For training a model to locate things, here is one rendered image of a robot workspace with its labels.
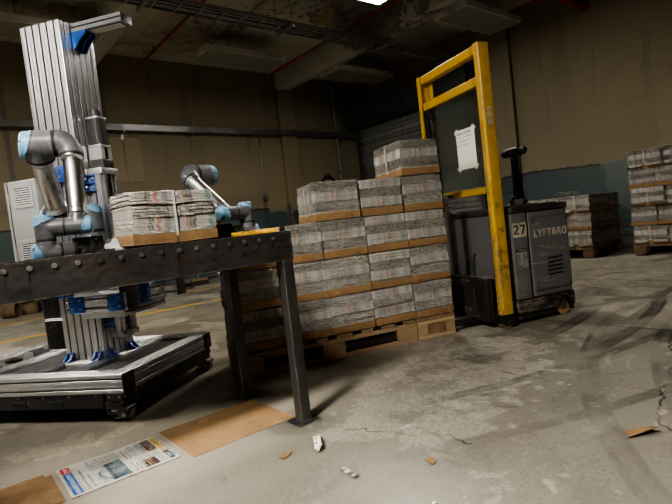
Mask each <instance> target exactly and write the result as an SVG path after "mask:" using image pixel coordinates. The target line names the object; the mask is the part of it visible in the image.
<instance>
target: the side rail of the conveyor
mask: <svg viewBox="0 0 672 504"><path fill-rule="evenodd" d="M292 259H294V256H293V248H292V240H291V231H290V230H289V231H280V232H272V233H263V234H254V235H245V236H237V237H228V238H219V239H210V240H201V241H193V242H184V243H175V244H166V245H158V246H149V247H140V248H131V249H122V250H114V251H105V252H96V253H87V254H79V255H70V256H61V257H52V258H43V259H35V260H26V261H17V262H8V263H0V306H2V305H9V304H15V303H21V302H28V301H34V300H40V299H47V298H53V297H59V296H65V295H72V294H78V293H84V292H91V291H97V290H103V289H109V288H116V287H122V286H128V285H135V284H141V283H147V282H153V281H160V280H166V279H172V278H179V277H185V276H191V275H197V274H204V273H210V272H216V271H223V270H229V269H235V268H241V267H248V266H254V265H260V264H267V263H273V262H279V261H285V260H292Z"/></svg>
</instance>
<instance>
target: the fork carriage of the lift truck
mask: <svg viewBox="0 0 672 504"><path fill-rule="evenodd" d="M445 278H451V282H452V283H451V284H452V285H451V289H452V291H451V292H452V301H453V303H452V304H453V306H454V311H451V312H455V315H457V316H464V315H471V316H475V317H476V320H480V321H485V322H491V321H495V311H494V301H493V291H492V281H491V277H488V276H476V275H463V274H451V273H450V277H445Z"/></svg>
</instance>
